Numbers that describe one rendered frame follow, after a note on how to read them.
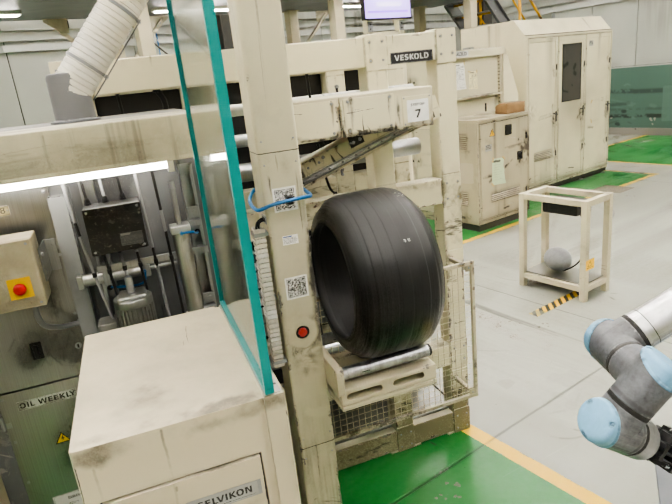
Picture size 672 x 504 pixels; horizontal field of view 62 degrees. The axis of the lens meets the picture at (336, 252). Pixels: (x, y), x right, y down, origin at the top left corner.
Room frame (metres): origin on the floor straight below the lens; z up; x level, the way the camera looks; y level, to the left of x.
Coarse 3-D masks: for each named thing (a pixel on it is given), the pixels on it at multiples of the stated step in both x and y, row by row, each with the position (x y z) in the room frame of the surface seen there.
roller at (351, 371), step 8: (424, 344) 1.77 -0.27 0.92; (400, 352) 1.73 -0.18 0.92; (408, 352) 1.74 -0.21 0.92; (416, 352) 1.74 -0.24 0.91; (424, 352) 1.75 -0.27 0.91; (368, 360) 1.70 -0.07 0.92; (376, 360) 1.70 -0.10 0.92; (384, 360) 1.70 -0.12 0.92; (392, 360) 1.71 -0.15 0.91; (400, 360) 1.72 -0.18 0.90; (408, 360) 1.73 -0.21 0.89; (344, 368) 1.67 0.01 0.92; (352, 368) 1.67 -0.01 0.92; (360, 368) 1.67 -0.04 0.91; (368, 368) 1.68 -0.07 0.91; (376, 368) 1.69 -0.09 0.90; (384, 368) 1.70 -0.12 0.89; (344, 376) 1.65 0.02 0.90; (352, 376) 1.66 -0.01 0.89
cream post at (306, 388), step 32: (256, 0) 1.69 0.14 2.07; (256, 32) 1.68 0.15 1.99; (256, 64) 1.68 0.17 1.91; (256, 96) 1.67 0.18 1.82; (288, 96) 1.71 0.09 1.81; (256, 128) 1.67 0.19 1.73; (288, 128) 1.70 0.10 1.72; (256, 160) 1.70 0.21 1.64; (288, 160) 1.70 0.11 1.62; (256, 192) 1.77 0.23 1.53; (288, 224) 1.69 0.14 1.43; (288, 256) 1.68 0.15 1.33; (288, 320) 1.68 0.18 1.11; (288, 352) 1.67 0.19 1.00; (320, 352) 1.71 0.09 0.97; (288, 384) 1.71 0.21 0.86; (320, 384) 1.70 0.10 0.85; (320, 416) 1.70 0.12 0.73; (320, 448) 1.69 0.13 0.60; (320, 480) 1.69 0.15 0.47
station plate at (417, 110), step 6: (408, 102) 2.12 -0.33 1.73; (414, 102) 2.13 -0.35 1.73; (420, 102) 2.14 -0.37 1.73; (426, 102) 2.14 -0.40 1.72; (408, 108) 2.12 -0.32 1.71; (414, 108) 2.13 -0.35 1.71; (420, 108) 2.14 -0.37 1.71; (426, 108) 2.14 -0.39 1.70; (408, 114) 2.12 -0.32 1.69; (414, 114) 2.13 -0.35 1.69; (420, 114) 2.14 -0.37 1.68; (426, 114) 2.14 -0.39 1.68; (408, 120) 2.12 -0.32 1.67; (414, 120) 2.13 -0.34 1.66; (420, 120) 2.14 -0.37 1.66
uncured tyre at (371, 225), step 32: (352, 192) 1.89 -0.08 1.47; (384, 192) 1.84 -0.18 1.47; (320, 224) 1.87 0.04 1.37; (352, 224) 1.68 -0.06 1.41; (384, 224) 1.68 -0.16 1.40; (416, 224) 1.70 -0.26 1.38; (320, 256) 2.07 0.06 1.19; (352, 256) 1.63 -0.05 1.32; (384, 256) 1.61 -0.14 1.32; (416, 256) 1.63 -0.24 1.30; (320, 288) 1.99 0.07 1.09; (352, 288) 1.63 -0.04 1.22; (384, 288) 1.57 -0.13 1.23; (416, 288) 1.60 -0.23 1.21; (352, 320) 1.98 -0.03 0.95; (384, 320) 1.57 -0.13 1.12; (416, 320) 1.61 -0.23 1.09; (352, 352) 1.73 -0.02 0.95; (384, 352) 1.65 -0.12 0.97
